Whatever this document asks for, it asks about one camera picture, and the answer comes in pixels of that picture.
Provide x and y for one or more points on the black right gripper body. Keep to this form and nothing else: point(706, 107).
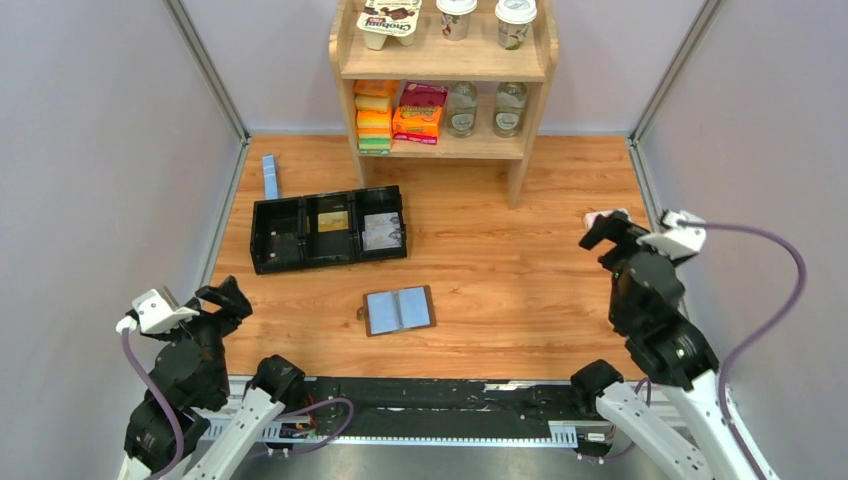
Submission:
point(620, 232)

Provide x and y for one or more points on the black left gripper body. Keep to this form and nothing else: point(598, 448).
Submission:
point(212, 326)

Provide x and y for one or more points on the brown leather card holder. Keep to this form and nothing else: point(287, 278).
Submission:
point(396, 311)

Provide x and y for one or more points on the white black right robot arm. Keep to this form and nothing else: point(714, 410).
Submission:
point(670, 350)

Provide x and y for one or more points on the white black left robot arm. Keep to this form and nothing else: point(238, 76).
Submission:
point(178, 352)

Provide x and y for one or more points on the pink wrapped card pack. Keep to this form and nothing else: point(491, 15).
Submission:
point(590, 218)

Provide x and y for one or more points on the gold credit card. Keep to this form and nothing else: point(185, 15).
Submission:
point(332, 221)

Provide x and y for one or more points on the silver VIP card middle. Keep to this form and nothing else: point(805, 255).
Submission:
point(382, 238)

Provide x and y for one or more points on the silver vip card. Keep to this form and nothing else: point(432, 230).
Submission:
point(381, 221)
point(382, 238)

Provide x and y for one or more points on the silver VIP card top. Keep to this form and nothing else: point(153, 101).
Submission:
point(381, 221)

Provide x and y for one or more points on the black three-compartment tray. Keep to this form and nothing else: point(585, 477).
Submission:
point(284, 234)

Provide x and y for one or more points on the blue plastic strip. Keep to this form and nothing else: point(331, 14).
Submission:
point(270, 178)

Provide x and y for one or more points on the right glass water bottle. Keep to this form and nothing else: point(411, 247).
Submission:
point(509, 108)

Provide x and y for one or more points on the glass water bottle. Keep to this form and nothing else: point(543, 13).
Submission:
point(461, 109)
point(509, 108)

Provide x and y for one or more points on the left glass water bottle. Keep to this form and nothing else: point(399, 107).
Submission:
point(461, 109)

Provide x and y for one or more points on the orange snack box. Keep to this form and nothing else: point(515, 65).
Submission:
point(422, 121)

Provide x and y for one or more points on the right paper coffee cup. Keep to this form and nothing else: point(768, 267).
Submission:
point(515, 18)

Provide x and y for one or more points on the paper coffee cup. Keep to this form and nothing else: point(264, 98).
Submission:
point(515, 18)
point(456, 17)

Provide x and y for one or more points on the red snack box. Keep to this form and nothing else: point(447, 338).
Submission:
point(417, 94)

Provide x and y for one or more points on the left paper coffee cup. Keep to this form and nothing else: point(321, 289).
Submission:
point(456, 17)

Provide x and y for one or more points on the stack of colourful sponges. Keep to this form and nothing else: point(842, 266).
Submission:
point(374, 102)

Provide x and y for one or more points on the yogurt cup multipack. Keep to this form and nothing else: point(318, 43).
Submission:
point(383, 19)

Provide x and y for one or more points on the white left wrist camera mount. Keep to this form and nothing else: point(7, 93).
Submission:
point(155, 312)

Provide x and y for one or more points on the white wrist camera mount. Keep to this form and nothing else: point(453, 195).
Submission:
point(683, 235)
point(155, 312)

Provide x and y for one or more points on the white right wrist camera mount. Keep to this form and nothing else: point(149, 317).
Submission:
point(683, 235)

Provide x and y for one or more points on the aluminium frame rail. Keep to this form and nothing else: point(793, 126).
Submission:
point(162, 437)

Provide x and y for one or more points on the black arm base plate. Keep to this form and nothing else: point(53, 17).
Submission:
point(406, 410)

